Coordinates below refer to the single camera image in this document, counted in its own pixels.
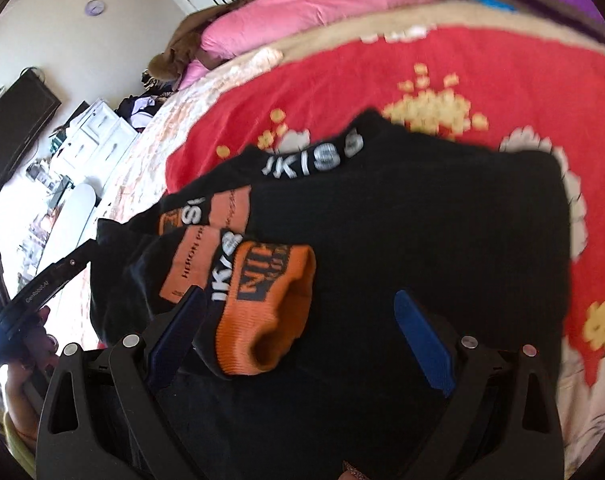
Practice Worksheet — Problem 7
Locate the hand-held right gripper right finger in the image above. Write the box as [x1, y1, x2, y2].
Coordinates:
[393, 289, 566, 480]

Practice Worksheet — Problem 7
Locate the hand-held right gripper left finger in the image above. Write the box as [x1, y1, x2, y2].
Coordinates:
[36, 287, 208, 480]

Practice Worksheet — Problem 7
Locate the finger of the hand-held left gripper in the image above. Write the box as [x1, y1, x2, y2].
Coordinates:
[45, 239, 99, 286]

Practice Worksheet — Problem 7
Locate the black orange-trimmed garment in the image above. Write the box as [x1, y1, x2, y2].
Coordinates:
[89, 109, 571, 480]

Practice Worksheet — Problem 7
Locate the person's left forearm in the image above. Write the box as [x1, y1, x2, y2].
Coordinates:
[2, 425, 36, 467]

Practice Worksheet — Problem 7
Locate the dark clothes pile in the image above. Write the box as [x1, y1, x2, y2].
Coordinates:
[115, 72, 176, 131]

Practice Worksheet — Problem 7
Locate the person's left hand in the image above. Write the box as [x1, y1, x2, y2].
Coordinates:
[3, 306, 60, 443]

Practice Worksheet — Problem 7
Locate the white dresser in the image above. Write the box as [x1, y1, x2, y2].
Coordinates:
[47, 99, 138, 181]

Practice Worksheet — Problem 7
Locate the black television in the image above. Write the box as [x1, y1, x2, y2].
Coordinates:
[0, 71, 62, 192]

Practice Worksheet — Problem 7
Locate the brown fur coat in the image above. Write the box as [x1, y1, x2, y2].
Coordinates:
[148, 0, 253, 81]

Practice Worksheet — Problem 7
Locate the red floral blanket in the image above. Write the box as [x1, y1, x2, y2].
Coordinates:
[67, 0, 605, 476]

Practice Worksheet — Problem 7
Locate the pink duvet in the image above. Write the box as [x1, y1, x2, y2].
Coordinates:
[180, 0, 471, 91]

